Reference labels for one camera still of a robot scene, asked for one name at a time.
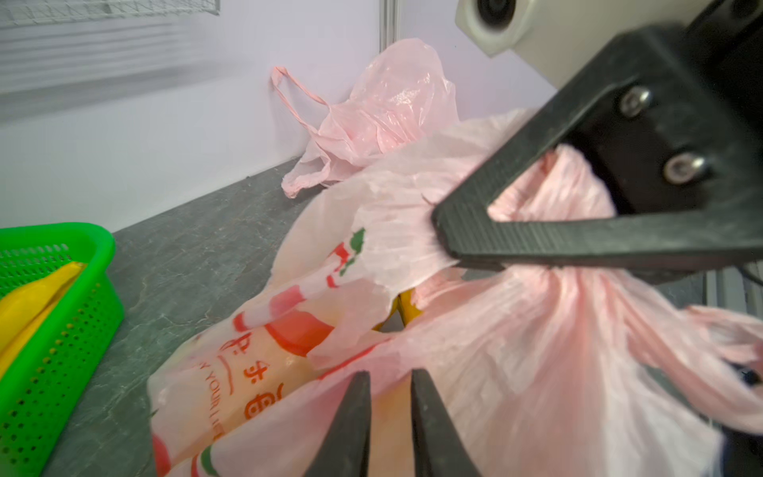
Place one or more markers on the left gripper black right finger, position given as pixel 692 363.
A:
pixel 437 447

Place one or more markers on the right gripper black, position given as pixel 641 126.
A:
pixel 670 118

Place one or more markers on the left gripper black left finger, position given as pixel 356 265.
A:
pixel 345 450

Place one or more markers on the printed pink plastic bag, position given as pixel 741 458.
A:
pixel 543 371

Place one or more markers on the yellow banana bunch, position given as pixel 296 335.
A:
pixel 404 306
pixel 25 309

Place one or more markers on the plain pink plastic bag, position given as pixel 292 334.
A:
pixel 400 98

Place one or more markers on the yellow banana bunch in basket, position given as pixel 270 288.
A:
pixel 25 309

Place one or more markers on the green plastic basket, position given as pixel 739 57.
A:
pixel 42 386

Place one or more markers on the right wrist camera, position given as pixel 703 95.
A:
pixel 558 37

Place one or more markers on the white wire shelf back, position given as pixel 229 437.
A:
pixel 25 13

